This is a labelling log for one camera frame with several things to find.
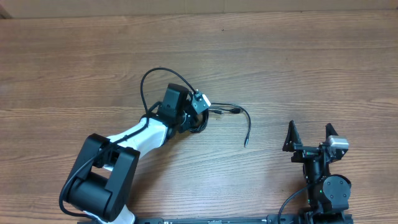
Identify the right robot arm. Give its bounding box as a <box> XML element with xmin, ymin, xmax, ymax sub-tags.
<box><xmin>277</xmin><ymin>120</ymin><xmax>353</xmax><ymax>223</ymax></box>

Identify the black USB-A cable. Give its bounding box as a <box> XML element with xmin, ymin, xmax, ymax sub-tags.
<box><xmin>189</xmin><ymin>107</ymin><xmax>242</xmax><ymax>134</ymax></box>

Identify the black USB-C cable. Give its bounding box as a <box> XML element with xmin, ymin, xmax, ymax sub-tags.
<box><xmin>189</xmin><ymin>102</ymin><xmax>252</xmax><ymax>148</ymax></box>

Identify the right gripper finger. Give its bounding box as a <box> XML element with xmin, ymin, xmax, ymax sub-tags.
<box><xmin>325</xmin><ymin>123</ymin><xmax>338</xmax><ymax>139</ymax></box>
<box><xmin>282</xmin><ymin>120</ymin><xmax>302</xmax><ymax>152</ymax></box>

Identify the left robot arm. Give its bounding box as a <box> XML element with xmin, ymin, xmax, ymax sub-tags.
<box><xmin>58</xmin><ymin>83</ymin><xmax>211</xmax><ymax>223</ymax></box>

